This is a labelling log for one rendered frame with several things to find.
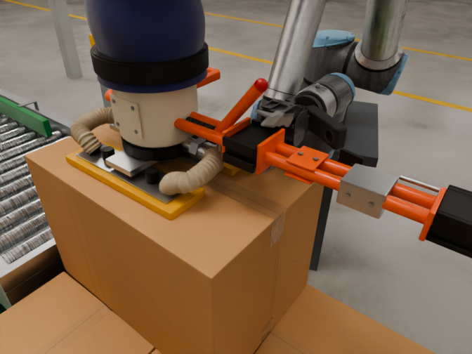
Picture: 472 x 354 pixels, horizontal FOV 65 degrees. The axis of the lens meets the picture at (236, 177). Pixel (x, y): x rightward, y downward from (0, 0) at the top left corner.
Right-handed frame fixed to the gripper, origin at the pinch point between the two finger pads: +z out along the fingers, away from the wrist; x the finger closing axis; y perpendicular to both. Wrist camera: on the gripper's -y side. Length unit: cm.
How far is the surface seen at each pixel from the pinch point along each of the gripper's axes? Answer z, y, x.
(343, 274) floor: -81, 0, -107
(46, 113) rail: -33, 152, -48
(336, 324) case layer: -13, -17, -53
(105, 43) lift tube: 10.4, 27.8, 15.9
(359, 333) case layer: -15, -23, -53
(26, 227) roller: 16, 83, -53
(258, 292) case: 6.1, -4.2, -30.2
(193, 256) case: 18.6, 1.7, -12.8
